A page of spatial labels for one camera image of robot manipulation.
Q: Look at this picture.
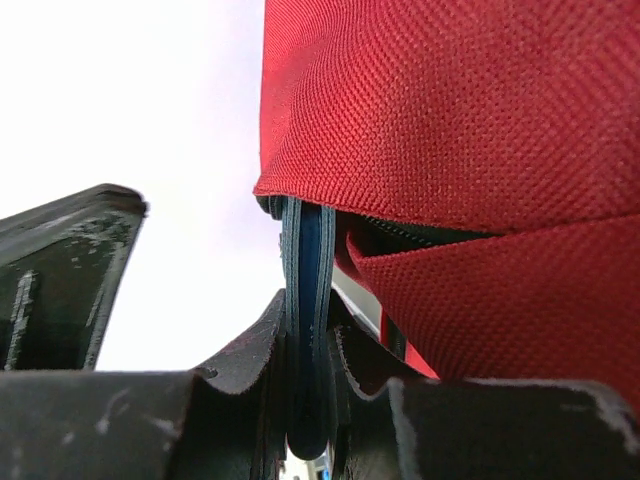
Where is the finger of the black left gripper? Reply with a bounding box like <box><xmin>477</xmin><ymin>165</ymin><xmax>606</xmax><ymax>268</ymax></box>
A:
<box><xmin>1</xmin><ymin>184</ymin><xmax>147</xmax><ymax>371</ymax></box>

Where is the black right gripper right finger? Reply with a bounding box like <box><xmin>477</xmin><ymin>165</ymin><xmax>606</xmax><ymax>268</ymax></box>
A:
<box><xmin>327</xmin><ymin>294</ymin><xmax>639</xmax><ymax>479</ymax></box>

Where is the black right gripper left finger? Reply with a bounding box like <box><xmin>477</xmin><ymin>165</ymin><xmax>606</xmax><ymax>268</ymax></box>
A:
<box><xmin>1</xmin><ymin>293</ymin><xmax>285</xmax><ymax>479</ymax></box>

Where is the blue snap wallet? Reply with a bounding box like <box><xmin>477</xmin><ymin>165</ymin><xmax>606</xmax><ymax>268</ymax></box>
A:
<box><xmin>281</xmin><ymin>197</ymin><xmax>336</xmax><ymax>460</ymax></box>

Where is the red student backpack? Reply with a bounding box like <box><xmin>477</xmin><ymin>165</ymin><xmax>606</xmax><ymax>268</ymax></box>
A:
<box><xmin>255</xmin><ymin>1</ymin><xmax>639</xmax><ymax>405</ymax></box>

